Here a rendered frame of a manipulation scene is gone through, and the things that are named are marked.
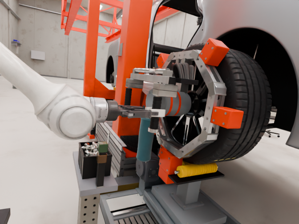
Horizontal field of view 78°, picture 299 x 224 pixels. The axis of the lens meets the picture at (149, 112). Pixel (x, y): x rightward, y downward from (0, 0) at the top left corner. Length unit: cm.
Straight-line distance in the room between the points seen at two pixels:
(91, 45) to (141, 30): 193
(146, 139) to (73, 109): 70
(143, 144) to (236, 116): 54
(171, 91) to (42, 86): 46
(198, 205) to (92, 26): 284
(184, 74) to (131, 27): 69
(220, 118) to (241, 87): 16
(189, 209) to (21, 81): 109
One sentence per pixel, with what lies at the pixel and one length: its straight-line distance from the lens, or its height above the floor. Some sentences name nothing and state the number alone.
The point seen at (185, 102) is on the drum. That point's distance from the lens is 96.
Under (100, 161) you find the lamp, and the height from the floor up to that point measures 58.
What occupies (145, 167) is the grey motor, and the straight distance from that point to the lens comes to 136.
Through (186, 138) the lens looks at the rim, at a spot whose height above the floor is 65.
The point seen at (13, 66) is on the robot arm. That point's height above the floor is 95.
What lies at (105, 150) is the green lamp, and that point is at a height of 63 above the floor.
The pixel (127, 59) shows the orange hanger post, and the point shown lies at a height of 107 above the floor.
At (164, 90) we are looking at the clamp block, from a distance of 73.
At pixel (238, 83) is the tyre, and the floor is 99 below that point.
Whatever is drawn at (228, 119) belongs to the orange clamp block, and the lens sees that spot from 75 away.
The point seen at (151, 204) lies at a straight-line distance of 138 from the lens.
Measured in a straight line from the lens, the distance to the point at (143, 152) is 110.
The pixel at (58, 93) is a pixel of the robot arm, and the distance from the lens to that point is 47.
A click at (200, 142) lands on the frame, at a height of 72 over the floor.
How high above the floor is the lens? 96
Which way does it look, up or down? 10 degrees down
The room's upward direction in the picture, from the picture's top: 7 degrees clockwise
